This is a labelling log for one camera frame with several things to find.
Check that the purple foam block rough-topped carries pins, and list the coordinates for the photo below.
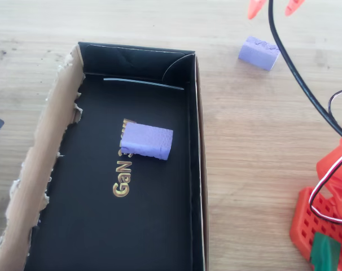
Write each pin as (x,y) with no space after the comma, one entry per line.
(255,55)

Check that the purple foam block smooth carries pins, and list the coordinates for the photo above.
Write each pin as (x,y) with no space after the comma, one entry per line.
(148,138)

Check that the black cardboard box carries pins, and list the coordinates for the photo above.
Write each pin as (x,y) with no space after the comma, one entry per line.
(103,226)

